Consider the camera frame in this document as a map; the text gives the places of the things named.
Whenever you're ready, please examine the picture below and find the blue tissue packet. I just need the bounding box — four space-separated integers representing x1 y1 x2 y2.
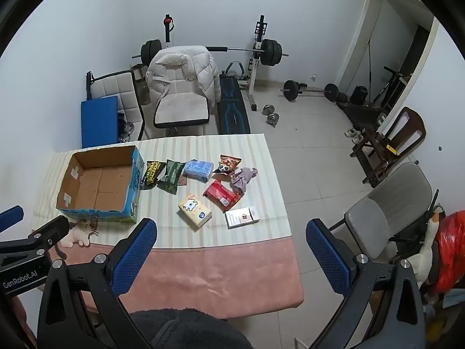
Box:
183 159 214 182

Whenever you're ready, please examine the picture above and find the white puffer jacket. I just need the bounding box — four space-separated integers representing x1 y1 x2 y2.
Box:
146 45 221 111

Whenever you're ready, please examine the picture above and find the dark wooden chair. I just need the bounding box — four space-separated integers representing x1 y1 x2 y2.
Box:
350 106 427 188

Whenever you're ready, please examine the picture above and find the red plastic bag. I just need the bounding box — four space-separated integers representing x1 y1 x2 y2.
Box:
434 211 465 293

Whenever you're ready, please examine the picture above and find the pink tablecloth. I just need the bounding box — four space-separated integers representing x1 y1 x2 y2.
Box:
51 238 305 320

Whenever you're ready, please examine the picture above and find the orange panda snack bag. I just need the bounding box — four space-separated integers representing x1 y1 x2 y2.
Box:
214 154 242 175

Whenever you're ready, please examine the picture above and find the small cream plush toy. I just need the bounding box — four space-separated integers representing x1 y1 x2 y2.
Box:
60 220 99 248

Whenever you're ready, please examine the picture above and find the white bench press rack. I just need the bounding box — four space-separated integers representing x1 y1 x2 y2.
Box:
162 15 269 111

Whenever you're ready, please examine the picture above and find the yellow white tissue pack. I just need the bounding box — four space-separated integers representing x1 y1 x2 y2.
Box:
178 193 212 229

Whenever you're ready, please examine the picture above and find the black fleece garment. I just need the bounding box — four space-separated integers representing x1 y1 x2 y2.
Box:
129 307 255 349

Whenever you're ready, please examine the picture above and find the white padded black-framed chair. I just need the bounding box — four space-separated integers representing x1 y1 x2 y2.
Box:
86 69 146 142

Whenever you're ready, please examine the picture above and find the black snack packet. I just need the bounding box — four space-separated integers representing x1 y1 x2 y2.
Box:
140 160 166 190

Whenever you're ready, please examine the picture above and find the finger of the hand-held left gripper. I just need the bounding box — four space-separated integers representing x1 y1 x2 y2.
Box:
0 215 70 262
0 205 24 233

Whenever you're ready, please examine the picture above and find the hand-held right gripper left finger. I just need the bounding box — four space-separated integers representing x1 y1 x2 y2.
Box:
36 218 158 349

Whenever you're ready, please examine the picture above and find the black blue weight bench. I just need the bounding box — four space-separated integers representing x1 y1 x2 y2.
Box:
217 74 252 134

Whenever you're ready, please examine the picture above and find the white red cigarette box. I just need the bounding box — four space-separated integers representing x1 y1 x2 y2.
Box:
224 206 261 229

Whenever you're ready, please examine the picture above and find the racked barbell with black plates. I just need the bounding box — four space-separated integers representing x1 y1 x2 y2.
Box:
131 38 289 68

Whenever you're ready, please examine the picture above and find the striped table mat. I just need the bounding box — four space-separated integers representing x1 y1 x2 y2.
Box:
32 133 293 251

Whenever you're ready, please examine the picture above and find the grey folding chair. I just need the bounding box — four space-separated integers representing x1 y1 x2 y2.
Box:
329 162 434 259

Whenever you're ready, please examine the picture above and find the green packet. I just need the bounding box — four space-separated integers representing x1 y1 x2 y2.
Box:
156 159 187 195

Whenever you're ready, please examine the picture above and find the white door frame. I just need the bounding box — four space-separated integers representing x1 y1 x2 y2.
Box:
336 0 440 117

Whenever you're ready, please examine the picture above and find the white cushioned chair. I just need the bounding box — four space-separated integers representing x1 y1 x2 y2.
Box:
153 89 212 139

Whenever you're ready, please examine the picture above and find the red packet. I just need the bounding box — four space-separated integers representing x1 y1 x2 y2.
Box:
203 179 241 212

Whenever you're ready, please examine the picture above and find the black exercise frame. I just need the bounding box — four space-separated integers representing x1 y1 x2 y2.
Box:
371 65 415 110

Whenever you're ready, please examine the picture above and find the floor barbell with black plates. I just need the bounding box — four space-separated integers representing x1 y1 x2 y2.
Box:
280 79 340 102

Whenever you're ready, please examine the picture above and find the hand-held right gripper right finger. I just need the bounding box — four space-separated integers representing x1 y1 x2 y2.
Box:
306 219 425 349

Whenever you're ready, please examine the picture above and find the blue printed cardboard box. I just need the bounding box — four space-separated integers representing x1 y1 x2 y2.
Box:
56 145 146 225

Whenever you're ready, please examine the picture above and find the white goose plush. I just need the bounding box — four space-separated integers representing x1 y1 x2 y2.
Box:
407 214 442 288

